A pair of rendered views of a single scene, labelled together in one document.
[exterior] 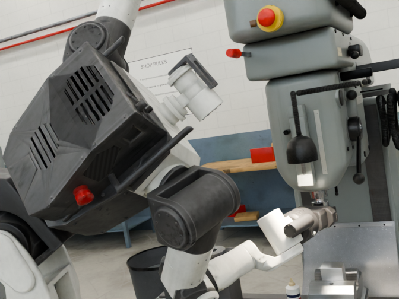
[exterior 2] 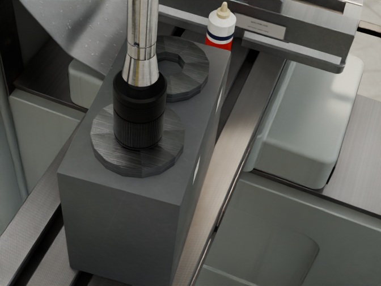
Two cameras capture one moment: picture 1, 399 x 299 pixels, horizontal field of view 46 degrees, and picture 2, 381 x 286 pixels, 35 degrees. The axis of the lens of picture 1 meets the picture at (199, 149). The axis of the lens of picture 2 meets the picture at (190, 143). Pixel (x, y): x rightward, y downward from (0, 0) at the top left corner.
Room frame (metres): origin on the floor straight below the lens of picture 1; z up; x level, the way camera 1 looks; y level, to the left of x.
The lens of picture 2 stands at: (1.51, 0.48, 1.57)
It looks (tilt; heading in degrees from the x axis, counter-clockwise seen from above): 50 degrees down; 259
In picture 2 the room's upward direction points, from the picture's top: 8 degrees clockwise
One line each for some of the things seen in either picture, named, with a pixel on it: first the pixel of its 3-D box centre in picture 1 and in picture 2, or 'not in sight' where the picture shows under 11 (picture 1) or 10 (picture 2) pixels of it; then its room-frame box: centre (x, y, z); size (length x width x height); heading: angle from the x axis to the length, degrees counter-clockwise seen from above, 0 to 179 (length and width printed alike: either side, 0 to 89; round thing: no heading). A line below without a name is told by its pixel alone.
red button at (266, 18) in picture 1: (267, 17); not in sight; (1.08, -0.20, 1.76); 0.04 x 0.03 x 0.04; 64
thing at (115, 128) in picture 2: not in sight; (139, 110); (1.48, 0.11, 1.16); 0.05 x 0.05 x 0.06
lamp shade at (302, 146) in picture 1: (301, 148); not in sight; (1.11, -0.24, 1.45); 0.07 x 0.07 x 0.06
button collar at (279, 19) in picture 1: (270, 18); not in sight; (1.11, -0.21, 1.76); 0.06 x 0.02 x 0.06; 64
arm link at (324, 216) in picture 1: (306, 222); not in sight; (1.24, -0.25, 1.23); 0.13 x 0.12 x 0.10; 50
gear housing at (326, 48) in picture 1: (302, 56); not in sight; (1.35, -0.33, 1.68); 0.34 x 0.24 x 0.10; 154
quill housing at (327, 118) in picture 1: (310, 130); not in sight; (1.31, -0.32, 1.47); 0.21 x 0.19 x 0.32; 64
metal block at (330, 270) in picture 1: (333, 274); not in sight; (1.31, -0.32, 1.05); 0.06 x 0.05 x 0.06; 66
